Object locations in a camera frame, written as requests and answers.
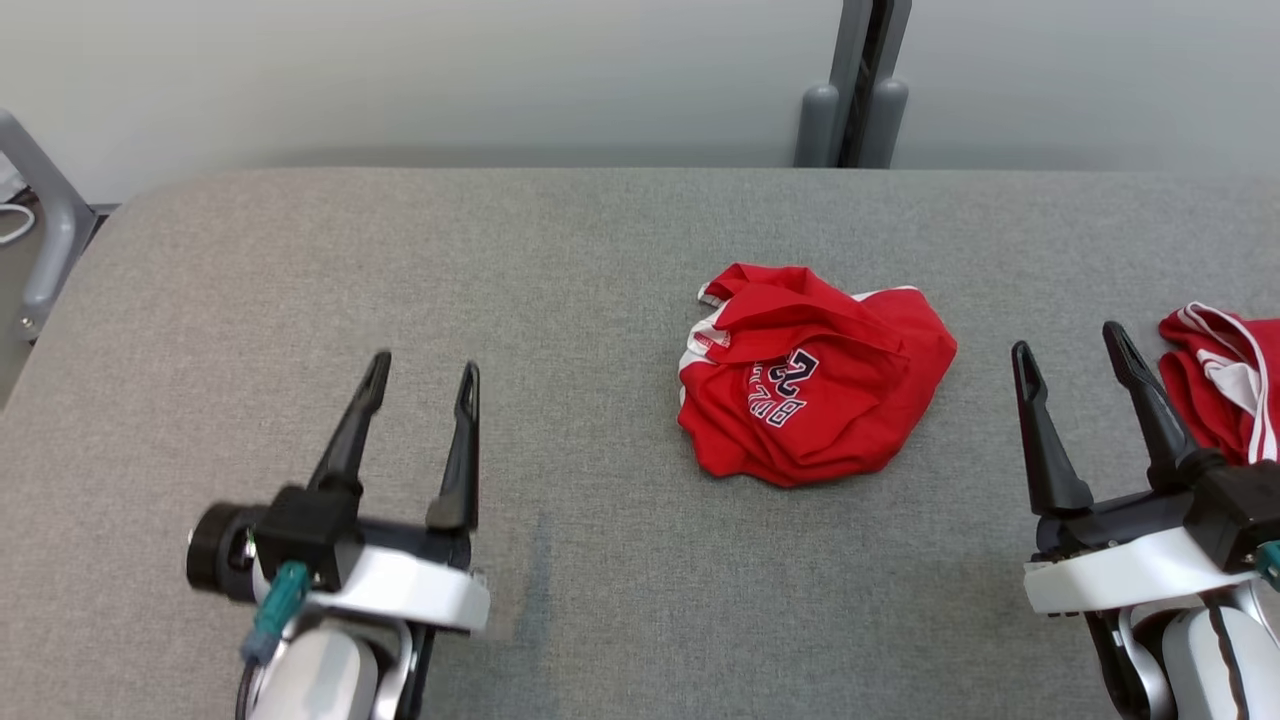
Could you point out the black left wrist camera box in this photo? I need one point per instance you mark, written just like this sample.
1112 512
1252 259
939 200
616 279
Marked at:
305 530

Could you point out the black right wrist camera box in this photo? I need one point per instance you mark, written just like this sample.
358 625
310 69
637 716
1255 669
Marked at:
1240 505

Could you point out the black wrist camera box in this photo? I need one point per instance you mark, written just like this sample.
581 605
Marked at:
1240 505
305 530

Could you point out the grey partition post with feet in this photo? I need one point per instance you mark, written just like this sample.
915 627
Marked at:
822 120

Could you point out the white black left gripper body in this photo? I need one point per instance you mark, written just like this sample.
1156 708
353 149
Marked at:
420 590

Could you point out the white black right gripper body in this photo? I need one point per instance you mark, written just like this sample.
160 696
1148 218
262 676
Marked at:
1120 575

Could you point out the red shorts with white stripe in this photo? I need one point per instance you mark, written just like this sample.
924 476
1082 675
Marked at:
830 420

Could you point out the grey rounded metal frame leg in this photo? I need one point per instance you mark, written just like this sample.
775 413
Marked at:
55 230

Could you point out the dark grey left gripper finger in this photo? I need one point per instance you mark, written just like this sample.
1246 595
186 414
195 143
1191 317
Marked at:
460 480
350 450

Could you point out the red white printed jersey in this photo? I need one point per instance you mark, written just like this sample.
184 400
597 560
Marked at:
1200 390

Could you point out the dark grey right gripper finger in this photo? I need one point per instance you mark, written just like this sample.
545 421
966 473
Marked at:
1055 470
1160 430

